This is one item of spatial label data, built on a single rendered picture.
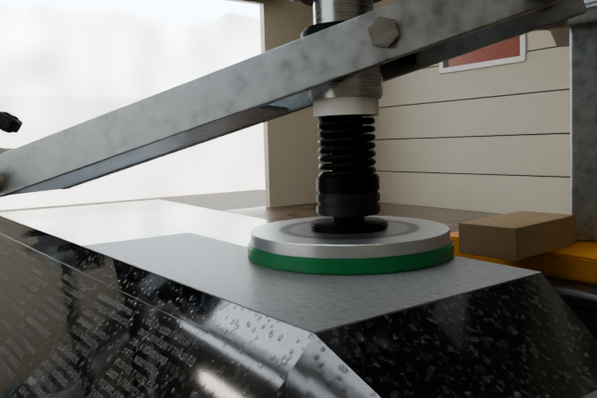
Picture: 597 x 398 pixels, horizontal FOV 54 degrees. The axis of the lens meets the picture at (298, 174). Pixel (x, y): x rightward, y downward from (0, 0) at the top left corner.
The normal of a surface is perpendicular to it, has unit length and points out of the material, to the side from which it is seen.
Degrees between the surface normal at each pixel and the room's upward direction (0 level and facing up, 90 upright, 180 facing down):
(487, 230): 90
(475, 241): 90
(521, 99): 90
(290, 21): 90
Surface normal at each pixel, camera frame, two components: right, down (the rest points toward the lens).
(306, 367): -0.14, -0.53
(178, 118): -0.33, 0.06
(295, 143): 0.58, 0.03
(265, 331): -0.57, -0.67
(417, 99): -0.82, 0.05
